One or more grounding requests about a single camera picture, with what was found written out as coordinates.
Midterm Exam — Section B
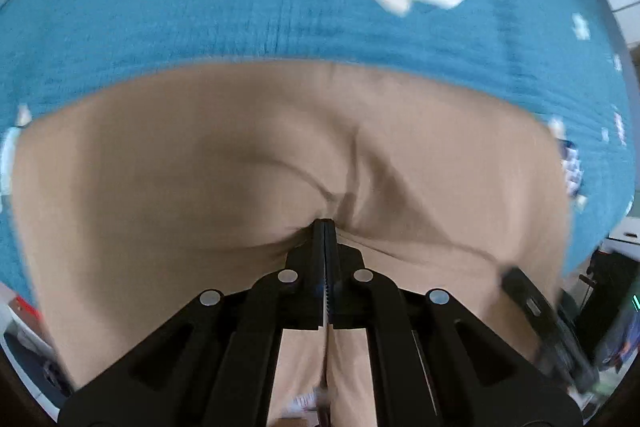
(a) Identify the teal printed blanket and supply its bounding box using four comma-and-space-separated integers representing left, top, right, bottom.
0, 0, 636, 308

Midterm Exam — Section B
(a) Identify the white furniture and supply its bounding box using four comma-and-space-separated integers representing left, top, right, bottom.
590, 0, 640, 52

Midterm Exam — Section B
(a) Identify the navy white zigzag cloth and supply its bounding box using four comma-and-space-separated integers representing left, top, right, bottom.
557, 139, 588, 200

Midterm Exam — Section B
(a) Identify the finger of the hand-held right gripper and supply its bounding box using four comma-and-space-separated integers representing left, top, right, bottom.
501, 266, 600, 394

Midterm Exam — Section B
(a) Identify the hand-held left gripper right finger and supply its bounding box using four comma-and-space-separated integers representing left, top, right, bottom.
326, 219, 584, 427

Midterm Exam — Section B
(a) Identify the dark equipment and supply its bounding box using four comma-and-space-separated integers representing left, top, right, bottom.
570, 249, 640, 375

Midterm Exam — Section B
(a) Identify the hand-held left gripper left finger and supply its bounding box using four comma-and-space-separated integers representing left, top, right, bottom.
59, 219, 327, 427

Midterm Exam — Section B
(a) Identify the tan garment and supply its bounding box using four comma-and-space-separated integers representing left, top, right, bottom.
12, 59, 573, 427

